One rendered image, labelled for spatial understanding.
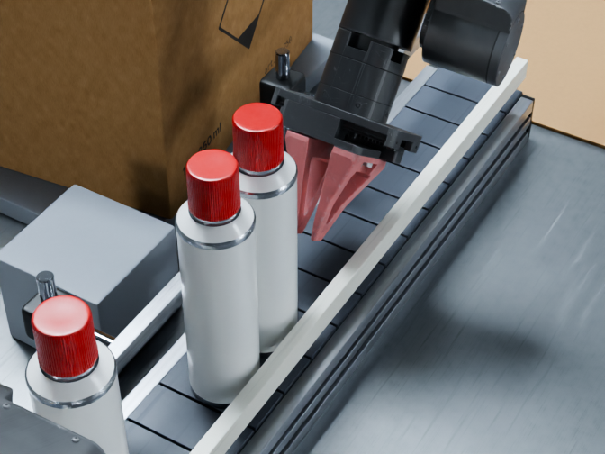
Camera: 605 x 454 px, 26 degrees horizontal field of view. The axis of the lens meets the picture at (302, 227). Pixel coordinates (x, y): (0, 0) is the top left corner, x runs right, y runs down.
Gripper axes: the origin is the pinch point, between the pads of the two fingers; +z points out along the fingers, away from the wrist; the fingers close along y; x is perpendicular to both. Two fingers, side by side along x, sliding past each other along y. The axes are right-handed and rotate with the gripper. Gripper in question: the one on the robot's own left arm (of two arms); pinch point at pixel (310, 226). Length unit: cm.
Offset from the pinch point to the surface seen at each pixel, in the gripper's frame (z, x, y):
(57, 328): 6.2, -31.0, 0.2
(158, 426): 15.8, -10.3, -1.8
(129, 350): 10.2, -15.6, -3.1
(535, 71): -17.9, 38.1, 2.4
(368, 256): 0.8, 2.5, 4.4
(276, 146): -5.9, -13.7, 1.4
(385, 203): -2.6, 12.2, 1.0
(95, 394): 9.6, -28.1, 2.2
